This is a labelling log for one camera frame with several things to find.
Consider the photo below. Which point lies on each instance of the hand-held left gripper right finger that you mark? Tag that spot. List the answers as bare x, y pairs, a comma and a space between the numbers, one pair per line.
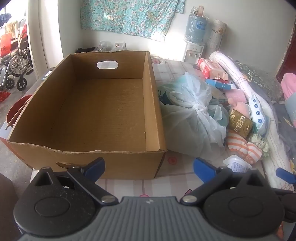
203, 169

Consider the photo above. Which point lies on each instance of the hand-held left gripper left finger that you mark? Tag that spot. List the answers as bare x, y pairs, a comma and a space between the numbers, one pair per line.
95, 167

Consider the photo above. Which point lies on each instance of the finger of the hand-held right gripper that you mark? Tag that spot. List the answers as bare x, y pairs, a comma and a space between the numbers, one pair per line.
285, 174
289, 204

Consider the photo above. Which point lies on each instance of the orange striped white towel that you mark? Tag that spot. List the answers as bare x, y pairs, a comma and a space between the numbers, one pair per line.
240, 143

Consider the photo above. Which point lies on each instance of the brown cardboard box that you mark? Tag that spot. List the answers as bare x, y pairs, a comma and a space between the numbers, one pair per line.
104, 104

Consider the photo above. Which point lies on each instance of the white blue wipes pack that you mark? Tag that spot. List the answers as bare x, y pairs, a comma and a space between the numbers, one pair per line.
256, 109

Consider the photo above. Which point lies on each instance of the pink plush toy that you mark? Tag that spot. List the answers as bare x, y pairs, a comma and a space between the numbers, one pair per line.
240, 107

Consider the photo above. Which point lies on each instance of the pink towel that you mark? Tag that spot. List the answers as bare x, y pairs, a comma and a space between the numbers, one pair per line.
235, 95

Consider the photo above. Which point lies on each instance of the pink soft cloth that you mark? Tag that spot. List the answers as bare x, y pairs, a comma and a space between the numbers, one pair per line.
290, 85

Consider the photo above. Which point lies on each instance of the white plastic cup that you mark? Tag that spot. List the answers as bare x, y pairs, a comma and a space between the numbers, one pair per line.
237, 163

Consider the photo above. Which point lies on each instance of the green white scrunchie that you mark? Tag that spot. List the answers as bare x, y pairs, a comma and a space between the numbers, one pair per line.
260, 141

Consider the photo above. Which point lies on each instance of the tied translucent plastic bag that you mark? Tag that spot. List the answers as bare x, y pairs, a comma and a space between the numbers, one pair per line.
189, 120

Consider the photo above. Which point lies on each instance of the grey quilt with yellow print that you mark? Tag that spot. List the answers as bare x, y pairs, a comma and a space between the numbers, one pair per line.
285, 120

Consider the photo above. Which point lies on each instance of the gold foil packet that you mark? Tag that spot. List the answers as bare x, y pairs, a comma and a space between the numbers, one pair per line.
240, 122

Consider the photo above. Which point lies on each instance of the blue flat box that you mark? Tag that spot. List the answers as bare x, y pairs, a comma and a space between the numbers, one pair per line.
218, 84

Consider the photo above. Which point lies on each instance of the wooden stick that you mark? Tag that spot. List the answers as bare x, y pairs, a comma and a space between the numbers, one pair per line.
16, 114

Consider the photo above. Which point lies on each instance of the green floral pillow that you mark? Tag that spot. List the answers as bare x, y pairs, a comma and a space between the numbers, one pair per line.
261, 81

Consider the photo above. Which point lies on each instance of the checkered printed mat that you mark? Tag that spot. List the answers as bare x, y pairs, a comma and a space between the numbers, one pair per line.
175, 76

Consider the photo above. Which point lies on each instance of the red basin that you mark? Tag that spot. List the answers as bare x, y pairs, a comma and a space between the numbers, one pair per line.
16, 105

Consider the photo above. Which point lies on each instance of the pink wet wipes pack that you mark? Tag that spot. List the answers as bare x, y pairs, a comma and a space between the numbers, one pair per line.
212, 68

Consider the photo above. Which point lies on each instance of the grey case with label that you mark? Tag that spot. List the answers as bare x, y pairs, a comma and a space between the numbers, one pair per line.
45, 75

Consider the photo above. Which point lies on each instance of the white plaid-stitched blanket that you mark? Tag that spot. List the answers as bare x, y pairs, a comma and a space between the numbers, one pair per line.
231, 67

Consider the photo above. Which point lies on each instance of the red cloth on floor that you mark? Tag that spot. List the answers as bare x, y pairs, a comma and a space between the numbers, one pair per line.
4, 96

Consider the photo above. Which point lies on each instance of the white water dispenser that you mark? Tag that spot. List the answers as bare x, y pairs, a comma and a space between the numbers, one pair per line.
193, 52

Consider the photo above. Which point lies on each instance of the black cloth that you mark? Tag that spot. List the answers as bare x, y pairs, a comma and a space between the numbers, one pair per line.
84, 49

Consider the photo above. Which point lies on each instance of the clear plastic bag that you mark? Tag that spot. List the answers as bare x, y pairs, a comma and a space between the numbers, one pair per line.
104, 46

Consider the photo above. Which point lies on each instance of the red white plastic bag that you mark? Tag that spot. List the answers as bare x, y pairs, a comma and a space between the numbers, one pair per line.
119, 46

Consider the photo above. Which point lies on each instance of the folded wheelchair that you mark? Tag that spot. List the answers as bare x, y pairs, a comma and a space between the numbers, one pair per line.
16, 62

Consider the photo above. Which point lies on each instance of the rolled printed paper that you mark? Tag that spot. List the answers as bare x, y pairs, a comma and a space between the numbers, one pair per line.
216, 34

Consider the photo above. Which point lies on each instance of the blue water jug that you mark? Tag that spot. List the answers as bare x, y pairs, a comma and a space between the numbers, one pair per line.
195, 27

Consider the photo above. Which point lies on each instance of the white curtain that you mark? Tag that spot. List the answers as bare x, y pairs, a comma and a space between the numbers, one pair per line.
46, 30

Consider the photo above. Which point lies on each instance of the clear glass jar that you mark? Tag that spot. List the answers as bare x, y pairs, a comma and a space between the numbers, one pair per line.
193, 11

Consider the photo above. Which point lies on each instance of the pink bottle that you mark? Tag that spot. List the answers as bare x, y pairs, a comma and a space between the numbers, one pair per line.
199, 10

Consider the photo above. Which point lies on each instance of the yellow hanging towel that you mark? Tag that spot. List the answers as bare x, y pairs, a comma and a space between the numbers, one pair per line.
10, 27

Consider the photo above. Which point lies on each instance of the blue hanging garment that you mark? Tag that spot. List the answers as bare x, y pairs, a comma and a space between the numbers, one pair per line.
5, 18

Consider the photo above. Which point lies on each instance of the teal floral wall cloth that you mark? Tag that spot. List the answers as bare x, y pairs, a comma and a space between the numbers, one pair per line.
129, 16

